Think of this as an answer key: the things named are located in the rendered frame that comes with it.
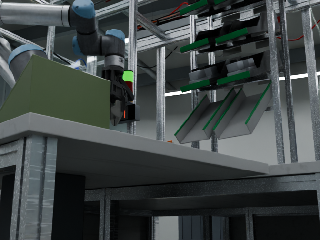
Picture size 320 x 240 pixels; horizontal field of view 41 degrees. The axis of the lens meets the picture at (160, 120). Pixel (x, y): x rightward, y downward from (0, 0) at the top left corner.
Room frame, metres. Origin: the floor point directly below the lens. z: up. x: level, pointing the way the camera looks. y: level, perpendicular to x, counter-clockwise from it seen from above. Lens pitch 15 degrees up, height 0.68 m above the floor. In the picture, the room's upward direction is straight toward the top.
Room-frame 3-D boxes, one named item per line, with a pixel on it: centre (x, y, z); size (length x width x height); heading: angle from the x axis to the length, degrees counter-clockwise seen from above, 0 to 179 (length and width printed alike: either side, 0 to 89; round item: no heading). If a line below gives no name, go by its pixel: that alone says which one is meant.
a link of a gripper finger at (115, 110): (1.48, 0.16, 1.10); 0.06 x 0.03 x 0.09; 148
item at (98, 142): (1.19, 0.28, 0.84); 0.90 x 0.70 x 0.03; 46
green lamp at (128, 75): (1.88, 0.15, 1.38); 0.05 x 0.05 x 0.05
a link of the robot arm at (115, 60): (1.49, 0.17, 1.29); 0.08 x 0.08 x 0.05
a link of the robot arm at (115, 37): (1.49, 0.17, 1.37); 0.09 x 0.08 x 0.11; 91
